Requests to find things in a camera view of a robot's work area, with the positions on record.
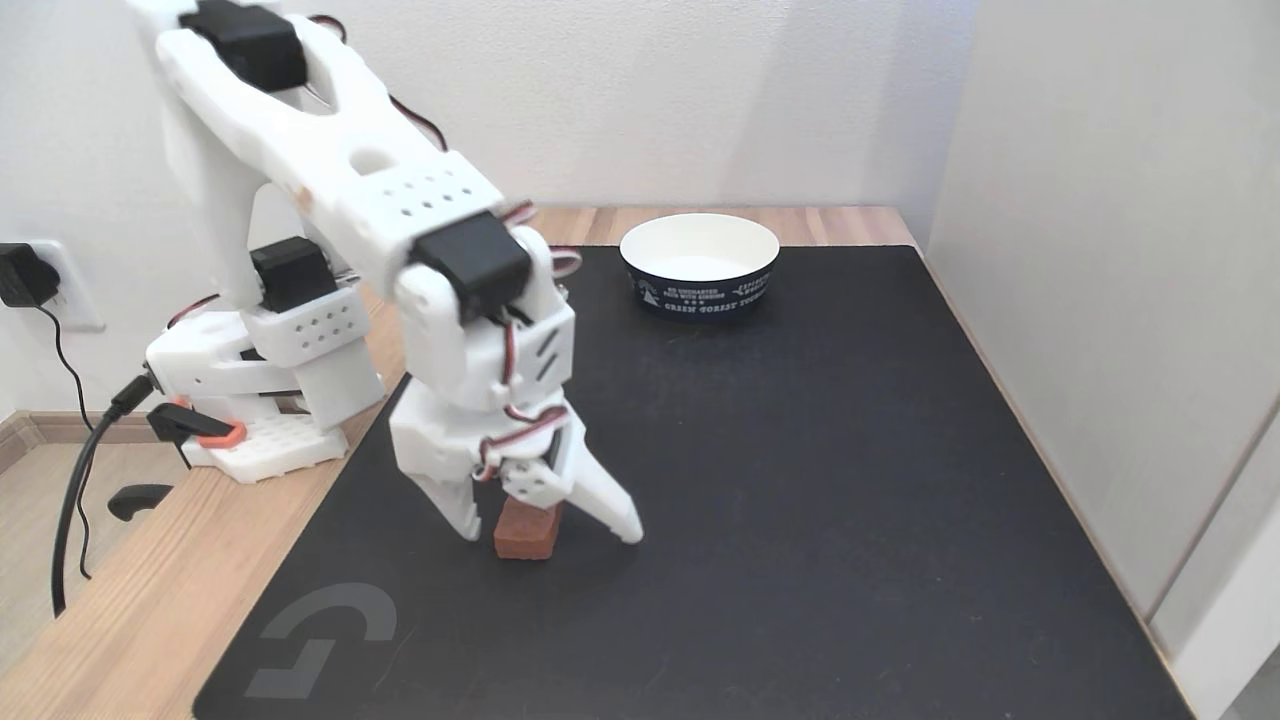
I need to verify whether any navy white paper bowl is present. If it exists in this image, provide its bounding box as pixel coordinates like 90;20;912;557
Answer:
619;213;781;319

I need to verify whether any brown brick toy block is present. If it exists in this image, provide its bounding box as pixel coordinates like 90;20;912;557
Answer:
493;497;565;561

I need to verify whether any black orange table clamp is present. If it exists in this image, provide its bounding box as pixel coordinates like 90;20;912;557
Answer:
108;396;248;522

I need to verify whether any wooden baseboard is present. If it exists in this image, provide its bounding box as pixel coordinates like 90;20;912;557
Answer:
0;408;191;477

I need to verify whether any thick black cable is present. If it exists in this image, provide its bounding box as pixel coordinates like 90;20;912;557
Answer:
52;375;156;617

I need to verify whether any black power adapter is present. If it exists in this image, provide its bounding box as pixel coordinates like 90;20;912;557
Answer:
0;243;61;308

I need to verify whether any black desk mat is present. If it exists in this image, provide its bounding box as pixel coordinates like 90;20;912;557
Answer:
192;245;1196;720

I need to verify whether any white cabinet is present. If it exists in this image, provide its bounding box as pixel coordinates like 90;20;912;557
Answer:
925;0;1280;720

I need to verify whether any red white servo cable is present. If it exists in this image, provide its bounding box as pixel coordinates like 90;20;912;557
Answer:
470;200;586;486

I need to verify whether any thin black adapter cable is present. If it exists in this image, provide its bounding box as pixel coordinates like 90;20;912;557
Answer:
35;303;96;581

